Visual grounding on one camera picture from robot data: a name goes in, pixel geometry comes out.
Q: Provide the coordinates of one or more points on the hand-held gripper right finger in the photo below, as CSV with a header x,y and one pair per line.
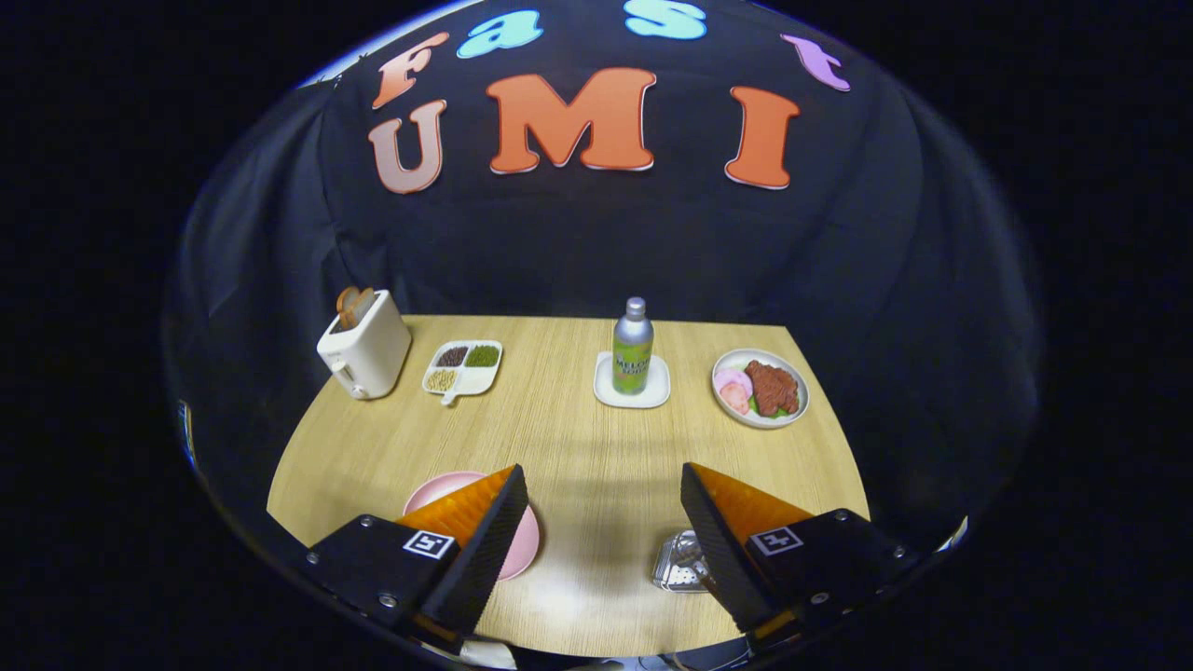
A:
x,y
722,554

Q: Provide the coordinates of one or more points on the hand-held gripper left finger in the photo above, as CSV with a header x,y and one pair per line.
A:
x,y
485,554

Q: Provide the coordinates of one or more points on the pink plate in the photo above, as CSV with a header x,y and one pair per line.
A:
x,y
438,489

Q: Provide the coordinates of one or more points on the white food plate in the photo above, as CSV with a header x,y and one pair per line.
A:
x,y
802,410

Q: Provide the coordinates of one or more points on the pink onion slice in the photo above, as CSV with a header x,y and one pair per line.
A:
x,y
732,382

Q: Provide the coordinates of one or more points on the white divided dish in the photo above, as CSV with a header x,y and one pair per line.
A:
x,y
473,380

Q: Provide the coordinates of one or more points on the white square coaster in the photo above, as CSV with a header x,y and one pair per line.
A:
x,y
660,391

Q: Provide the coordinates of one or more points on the red meat piece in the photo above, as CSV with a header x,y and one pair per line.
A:
x,y
772,387

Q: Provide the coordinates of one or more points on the pile of yellow beans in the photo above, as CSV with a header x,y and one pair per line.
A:
x,y
441,379

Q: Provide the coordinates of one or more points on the pile of green beans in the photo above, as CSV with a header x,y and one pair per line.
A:
x,y
482,355

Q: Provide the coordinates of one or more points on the pile of dark beans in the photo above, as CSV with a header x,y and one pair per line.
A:
x,y
452,356

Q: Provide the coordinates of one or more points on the green soda bottle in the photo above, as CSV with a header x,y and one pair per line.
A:
x,y
633,359

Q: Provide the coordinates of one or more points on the cream toaster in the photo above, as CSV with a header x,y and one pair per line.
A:
x,y
373,349

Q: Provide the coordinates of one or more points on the brown toast slice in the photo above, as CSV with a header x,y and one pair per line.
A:
x,y
352,306

